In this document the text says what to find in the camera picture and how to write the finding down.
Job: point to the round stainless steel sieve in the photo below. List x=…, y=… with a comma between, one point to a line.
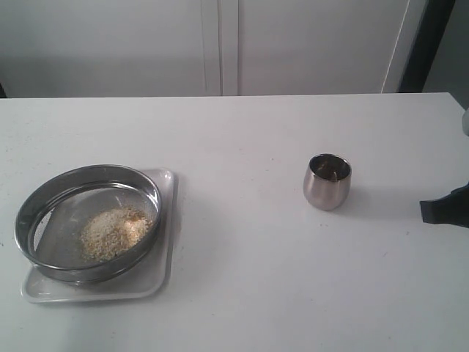
x=50, y=220

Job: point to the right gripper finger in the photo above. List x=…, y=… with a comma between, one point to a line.
x=451, y=209

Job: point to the white rectangular plastic tray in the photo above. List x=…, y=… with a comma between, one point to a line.
x=144, y=279

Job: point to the dark door frame post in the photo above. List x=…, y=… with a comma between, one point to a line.
x=425, y=45

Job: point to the pile of yellow grains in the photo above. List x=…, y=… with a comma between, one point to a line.
x=113, y=232

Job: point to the stainless steel cup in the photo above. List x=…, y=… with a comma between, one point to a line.
x=327, y=181

